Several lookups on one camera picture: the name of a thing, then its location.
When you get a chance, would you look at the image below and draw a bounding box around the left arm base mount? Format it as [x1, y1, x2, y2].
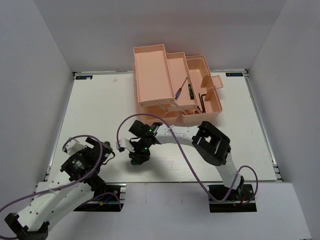
[74, 183, 126, 212]

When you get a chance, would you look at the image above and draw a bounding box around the left blue label sticker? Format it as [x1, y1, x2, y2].
[75, 75, 93, 80]

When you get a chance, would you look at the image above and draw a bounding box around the pink plastic tool box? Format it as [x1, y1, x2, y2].
[133, 44, 224, 126]

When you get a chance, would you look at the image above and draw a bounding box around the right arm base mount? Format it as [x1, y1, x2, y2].
[208, 184, 257, 213]

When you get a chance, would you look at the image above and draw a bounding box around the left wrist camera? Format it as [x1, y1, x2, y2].
[62, 139, 86, 156]

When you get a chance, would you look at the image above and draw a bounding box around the blue red screwdriver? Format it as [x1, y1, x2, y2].
[174, 77, 188, 100]

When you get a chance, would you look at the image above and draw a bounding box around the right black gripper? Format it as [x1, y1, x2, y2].
[127, 136, 152, 165]

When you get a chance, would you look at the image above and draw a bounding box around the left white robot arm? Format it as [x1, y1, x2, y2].
[4, 136, 114, 240]

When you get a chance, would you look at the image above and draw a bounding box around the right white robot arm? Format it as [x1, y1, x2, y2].
[125, 120, 244, 201]

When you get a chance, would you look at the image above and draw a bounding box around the large brown hex key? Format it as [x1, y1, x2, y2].
[198, 93, 206, 114]

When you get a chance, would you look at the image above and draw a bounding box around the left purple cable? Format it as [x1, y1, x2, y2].
[0, 134, 125, 240]

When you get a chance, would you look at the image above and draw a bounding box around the stubby green screwdriver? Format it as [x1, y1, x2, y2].
[130, 159, 142, 166]

